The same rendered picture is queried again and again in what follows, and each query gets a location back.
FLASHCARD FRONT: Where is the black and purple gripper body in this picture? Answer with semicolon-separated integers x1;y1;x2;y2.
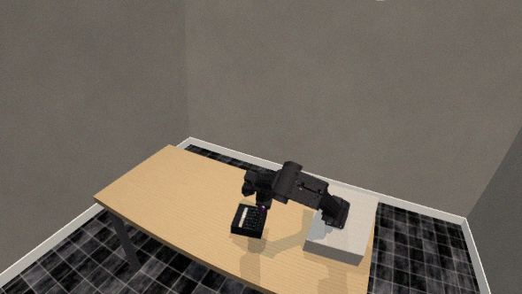
256;191;272;210

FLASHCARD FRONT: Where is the black lighting desk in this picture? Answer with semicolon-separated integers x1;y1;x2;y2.
231;204;267;239

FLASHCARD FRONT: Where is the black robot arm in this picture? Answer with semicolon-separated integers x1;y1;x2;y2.
242;161;350;229

